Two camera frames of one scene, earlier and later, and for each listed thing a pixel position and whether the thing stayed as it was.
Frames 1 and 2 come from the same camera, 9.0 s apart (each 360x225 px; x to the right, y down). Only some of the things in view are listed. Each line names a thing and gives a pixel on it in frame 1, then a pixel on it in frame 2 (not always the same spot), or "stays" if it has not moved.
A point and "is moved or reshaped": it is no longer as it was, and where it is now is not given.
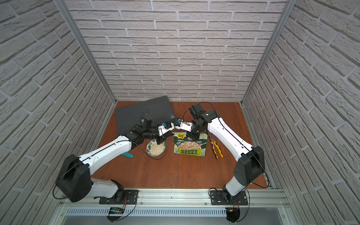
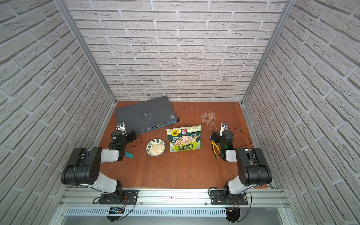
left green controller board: [116, 210] stays
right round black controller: [232, 214] stays
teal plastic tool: [128, 154] stays
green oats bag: [184, 145] is moved or reshaped
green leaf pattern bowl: [153, 149] stays
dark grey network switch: [159, 108] stays
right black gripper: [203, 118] → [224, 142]
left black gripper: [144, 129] → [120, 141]
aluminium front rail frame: [181, 203] stays
